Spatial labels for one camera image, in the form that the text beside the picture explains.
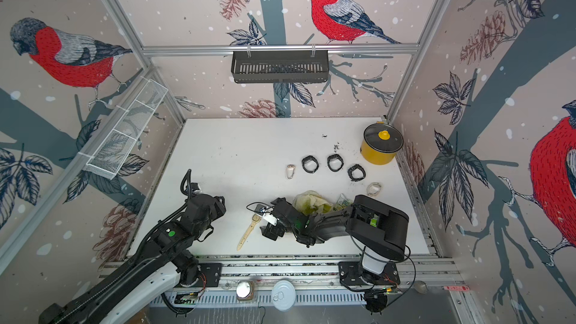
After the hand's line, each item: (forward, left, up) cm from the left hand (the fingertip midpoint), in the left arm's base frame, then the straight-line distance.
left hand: (225, 196), depth 82 cm
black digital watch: (+16, -54, -9) cm, 57 cm away
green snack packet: (+2, -45, -9) cm, 46 cm away
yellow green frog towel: (0, -32, -5) cm, 33 cm away
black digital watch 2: (+21, -45, -9) cm, 50 cm away
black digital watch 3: (+21, -33, -10) cm, 40 cm away
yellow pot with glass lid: (+24, -64, +2) cm, 68 cm away
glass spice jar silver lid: (-29, -12, +1) cm, 31 cm away
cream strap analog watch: (+8, -60, -11) cm, 62 cm away
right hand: (-3, -16, -7) cm, 18 cm away
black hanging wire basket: (+59, -19, +18) cm, 65 cm away
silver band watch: (+17, -24, -10) cm, 31 cm away
